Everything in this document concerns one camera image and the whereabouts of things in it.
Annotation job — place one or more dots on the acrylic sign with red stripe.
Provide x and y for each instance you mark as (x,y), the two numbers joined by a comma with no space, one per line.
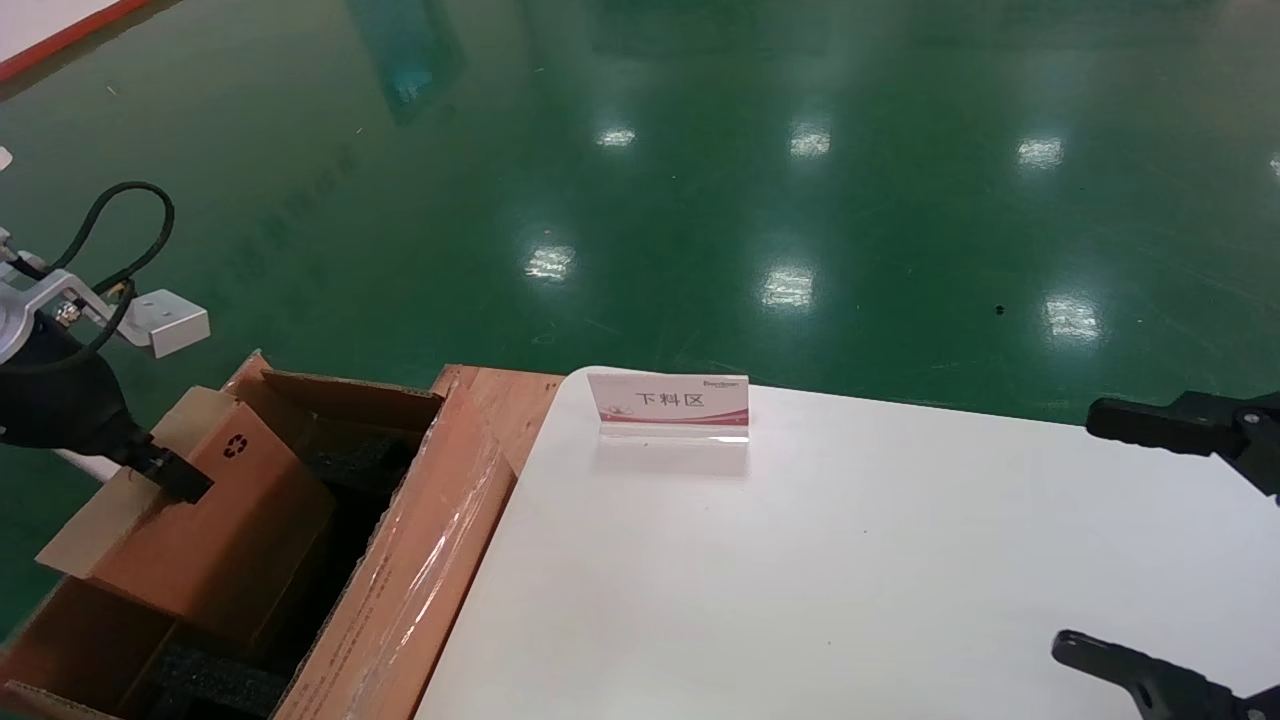
(670,405)

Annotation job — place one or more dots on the black foam padding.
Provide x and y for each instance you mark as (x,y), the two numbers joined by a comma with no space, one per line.
(215,685)
(360,465)

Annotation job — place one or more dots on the white pipe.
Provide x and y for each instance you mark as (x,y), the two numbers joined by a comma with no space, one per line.
(80,465)

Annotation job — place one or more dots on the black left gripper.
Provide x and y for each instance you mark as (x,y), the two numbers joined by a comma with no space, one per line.
(60,410)

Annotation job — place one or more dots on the large cardboard box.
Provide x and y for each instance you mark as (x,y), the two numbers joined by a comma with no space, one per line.
(420,560)

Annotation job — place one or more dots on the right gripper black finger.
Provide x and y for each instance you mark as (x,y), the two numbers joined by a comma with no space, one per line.
(1160,685)
(1180,425)

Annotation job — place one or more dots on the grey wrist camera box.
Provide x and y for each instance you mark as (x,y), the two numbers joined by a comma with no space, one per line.
(165,322)

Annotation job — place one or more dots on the silver camera mount bracket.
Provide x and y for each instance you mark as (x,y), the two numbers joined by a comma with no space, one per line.
(55,290)

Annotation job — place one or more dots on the small cardboard box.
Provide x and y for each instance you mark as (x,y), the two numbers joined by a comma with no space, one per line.
(220,540)

